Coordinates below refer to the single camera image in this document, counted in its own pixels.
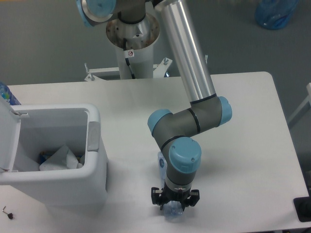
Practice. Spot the clear plastic wrapper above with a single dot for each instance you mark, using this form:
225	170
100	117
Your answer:
62	159

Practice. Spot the white pedestal foot brackets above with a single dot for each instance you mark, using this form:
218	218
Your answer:
127	72

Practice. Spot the clear plastic water bottle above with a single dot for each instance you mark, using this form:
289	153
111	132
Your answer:
173	209

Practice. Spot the blue plastic bag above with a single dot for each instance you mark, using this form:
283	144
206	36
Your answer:
275	14

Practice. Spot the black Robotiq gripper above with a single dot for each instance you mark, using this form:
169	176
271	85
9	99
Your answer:
162	196

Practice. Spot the white frame at right edge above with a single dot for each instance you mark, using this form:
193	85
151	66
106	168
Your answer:
302	109

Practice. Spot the white trash can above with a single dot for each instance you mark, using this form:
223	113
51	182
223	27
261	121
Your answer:
53	153

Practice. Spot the blue snack wrapper in bin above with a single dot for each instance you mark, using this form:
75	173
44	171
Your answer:
44	156

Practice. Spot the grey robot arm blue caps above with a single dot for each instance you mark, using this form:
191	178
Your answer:
172	132

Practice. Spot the black device at table edge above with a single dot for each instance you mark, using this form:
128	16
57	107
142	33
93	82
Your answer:
303	208

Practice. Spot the blue labelled bottle at edge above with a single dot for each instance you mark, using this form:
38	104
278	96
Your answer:
9	97

